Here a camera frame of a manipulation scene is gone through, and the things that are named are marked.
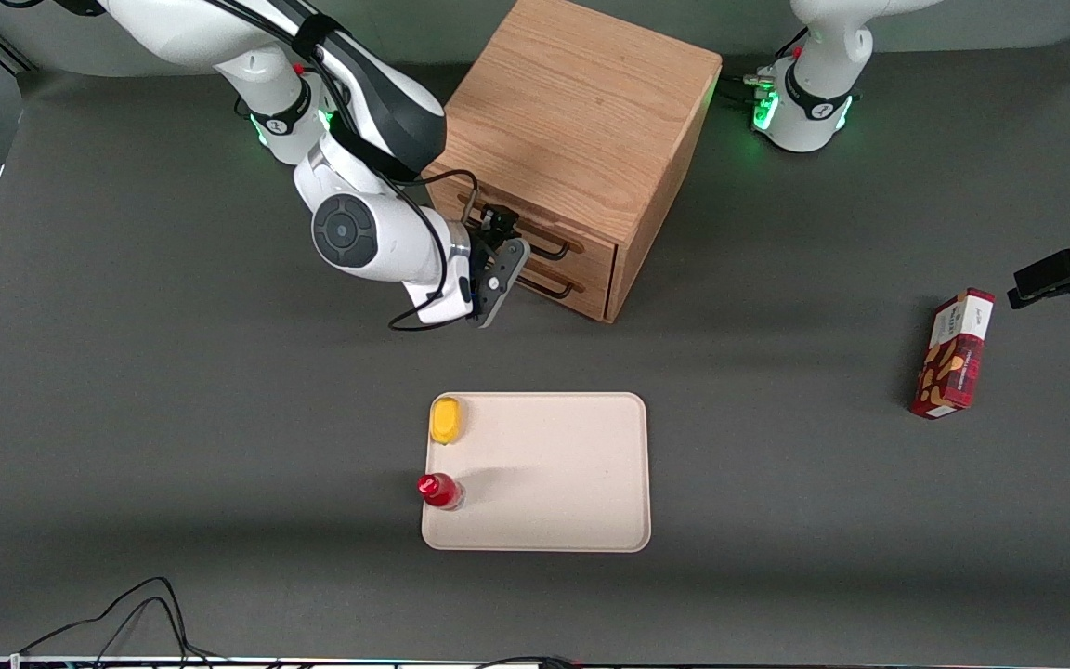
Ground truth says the black base connector cable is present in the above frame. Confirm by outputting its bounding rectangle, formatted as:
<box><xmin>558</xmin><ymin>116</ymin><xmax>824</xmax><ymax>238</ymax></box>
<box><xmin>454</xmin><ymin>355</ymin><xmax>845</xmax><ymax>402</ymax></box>
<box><xmin>719</xmin><ymin>71</ymin><xmax>779</xmax><ymax>103</ymax></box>

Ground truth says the red plaid cookie box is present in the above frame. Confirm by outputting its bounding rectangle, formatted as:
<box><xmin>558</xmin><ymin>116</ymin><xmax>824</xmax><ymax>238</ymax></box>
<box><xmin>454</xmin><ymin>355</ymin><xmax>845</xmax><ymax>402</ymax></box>
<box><xmin>909</xmin><ymin>288</ymin><xmax>997</xmax><ymax>420</ymax></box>

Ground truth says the wooden drawer cabinet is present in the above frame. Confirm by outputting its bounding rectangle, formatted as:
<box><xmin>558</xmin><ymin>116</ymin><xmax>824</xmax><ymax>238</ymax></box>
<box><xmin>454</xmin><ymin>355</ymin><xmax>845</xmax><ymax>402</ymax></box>
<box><xmin>425</xmin><ymin>0</ymin><xmax>724</xmax><ymax>324</ymax></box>

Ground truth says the red bottle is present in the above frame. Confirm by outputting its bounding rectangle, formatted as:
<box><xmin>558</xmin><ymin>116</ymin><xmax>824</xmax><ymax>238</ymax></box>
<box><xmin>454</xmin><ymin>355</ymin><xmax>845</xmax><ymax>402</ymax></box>
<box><xmin>417</xmin><ymin>472</ymin><xmax>465</xmax><ymax>511</ymax></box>

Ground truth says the beige plastic tray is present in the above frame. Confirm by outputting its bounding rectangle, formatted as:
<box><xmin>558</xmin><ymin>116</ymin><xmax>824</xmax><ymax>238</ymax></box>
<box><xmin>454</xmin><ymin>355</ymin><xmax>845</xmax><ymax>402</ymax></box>
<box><xmin>421</xmin><ymin>391</ymin><xmax>652</xmax><ymax>553</ymax></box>

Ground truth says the yellow toy lemon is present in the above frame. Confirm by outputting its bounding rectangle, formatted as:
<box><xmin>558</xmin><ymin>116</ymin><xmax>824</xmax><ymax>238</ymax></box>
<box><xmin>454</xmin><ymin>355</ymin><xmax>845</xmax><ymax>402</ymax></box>
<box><xmin>429</xmin><ymin>397</ymin><xmax>463</xmax><ymax>446</ymax></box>

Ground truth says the wooden drawer kept shut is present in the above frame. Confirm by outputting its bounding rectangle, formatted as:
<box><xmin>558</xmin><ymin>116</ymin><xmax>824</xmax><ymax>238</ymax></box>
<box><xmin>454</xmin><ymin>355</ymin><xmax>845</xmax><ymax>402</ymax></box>
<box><xmin>512</xmin><ymin>256</ymin><xmax>614</xmax><ymax>323</ymax></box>

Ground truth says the black wire drawer handle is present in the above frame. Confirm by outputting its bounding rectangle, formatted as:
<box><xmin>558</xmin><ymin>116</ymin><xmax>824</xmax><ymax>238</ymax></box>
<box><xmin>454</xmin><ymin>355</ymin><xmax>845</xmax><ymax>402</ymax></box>
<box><xmin>461</xmin><ymin>186</ymin><xmax>585</xmax><ymax>262</ymax></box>
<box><xmin>521</xmin><ymin>269</ymin><xmax>584</xmax><ymax>301</ymax></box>

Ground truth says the black table cable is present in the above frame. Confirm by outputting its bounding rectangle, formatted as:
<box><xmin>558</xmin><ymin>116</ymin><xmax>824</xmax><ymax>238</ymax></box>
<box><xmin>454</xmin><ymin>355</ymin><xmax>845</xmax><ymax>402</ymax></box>
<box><xmin>20</xmin><ymin>576</ymin><xmax>220</xmax><ymax>666</ymax></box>
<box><xmin>475</xmin><ymin>654</ymin><xmax>575</xmax><ymax>669</ymax></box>

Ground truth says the wooden drawer with grasped handle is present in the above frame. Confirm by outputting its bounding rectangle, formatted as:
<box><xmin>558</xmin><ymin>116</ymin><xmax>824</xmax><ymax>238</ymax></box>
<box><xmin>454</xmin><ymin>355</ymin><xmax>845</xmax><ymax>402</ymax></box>
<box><xmin>427</xmin><ymin>173</ymin><xmax>620</xmax><ymax>287</ymax></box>

